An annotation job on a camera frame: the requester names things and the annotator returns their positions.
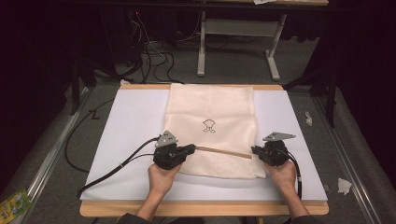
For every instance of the small crumpled white paper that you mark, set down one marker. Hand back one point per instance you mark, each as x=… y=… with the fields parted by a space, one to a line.
x=308 y=118

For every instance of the white scrap behind table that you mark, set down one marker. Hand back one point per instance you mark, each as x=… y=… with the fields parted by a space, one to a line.
x=124 y=82

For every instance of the black metal stand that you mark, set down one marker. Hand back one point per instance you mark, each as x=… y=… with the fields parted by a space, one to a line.
x=76 y=84
x=330 y=93

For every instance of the white table mat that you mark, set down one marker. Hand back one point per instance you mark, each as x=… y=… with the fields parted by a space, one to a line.
x=130 y=124

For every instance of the grey metal desk frame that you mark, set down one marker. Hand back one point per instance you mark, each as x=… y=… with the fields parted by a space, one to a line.
x=239 y=28

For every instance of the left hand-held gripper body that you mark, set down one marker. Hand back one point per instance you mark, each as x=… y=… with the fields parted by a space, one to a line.
x=168 y=155

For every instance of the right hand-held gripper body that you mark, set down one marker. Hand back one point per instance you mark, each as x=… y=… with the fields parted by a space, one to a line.
x=275 y=152

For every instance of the large crumpled white paper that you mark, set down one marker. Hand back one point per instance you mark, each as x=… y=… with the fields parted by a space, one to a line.
x=344 y=186

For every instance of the cream mesh laundry bag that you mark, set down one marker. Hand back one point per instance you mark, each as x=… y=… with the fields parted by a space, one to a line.
x=214 y=105

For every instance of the green printed packet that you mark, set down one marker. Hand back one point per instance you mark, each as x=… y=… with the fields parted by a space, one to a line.
x=14 y=207

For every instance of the person's left hand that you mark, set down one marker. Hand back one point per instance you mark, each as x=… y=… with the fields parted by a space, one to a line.
x=162 y=182

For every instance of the white paper sheet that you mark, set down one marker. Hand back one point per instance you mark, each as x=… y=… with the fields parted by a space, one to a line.
x=263 y=1

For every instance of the wooden table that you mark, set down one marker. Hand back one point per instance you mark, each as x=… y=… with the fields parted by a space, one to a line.
x=202 y=209

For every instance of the silver floor rail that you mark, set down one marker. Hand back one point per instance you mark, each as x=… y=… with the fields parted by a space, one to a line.
x=49 y=155
x=345 y=155

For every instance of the small grey scrap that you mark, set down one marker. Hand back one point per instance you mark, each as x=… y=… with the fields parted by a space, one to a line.
x=326 y=188

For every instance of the person's right hand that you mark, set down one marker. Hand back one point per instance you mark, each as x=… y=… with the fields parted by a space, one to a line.
x=281 y=179

